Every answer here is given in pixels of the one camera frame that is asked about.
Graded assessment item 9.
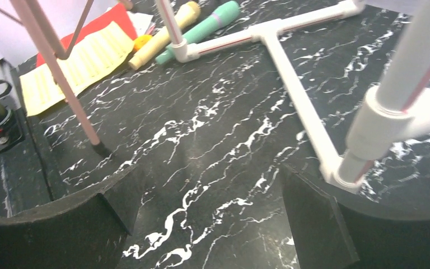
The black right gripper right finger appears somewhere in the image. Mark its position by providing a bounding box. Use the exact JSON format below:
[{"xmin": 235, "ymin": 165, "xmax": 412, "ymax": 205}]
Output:
[{"xmin": 279, "ymin": 164, "xmax": 430, "ymax": 268}]

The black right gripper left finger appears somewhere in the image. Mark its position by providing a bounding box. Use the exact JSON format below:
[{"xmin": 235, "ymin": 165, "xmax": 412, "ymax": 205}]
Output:
[{"xmin": 0, "ymin": 165, "xmax": 146, "ymax": 268}]

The yellow sheet music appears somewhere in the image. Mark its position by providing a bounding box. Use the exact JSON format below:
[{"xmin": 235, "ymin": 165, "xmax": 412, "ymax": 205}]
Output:
[{"xmin": 20, "ymin": 22, "xmax": 134, "ymax": 116}]

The red folder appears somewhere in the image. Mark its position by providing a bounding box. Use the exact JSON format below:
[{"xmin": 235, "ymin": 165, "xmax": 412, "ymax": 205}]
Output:
[{"xmin": 35, "ymin": 3, "xmax": 138, "ymax": 68}]

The pink music stand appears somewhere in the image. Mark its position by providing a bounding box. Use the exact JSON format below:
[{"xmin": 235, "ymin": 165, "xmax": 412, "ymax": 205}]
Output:
[{"xmin": 0, "ymin": 1, "xmax": 111, "ymax": 157}]

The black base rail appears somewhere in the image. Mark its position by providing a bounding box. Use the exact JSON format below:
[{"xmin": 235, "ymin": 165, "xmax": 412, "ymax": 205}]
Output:
[{"xmin": 0, "ymin": 59, "xmax": 69, "ymax": 217}]

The white PVC pipe frame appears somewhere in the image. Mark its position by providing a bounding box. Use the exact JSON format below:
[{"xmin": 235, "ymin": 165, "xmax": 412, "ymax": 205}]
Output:
[{"xmin": 157, "ymin": 6, "xmax": 430, "ymax": 200}]

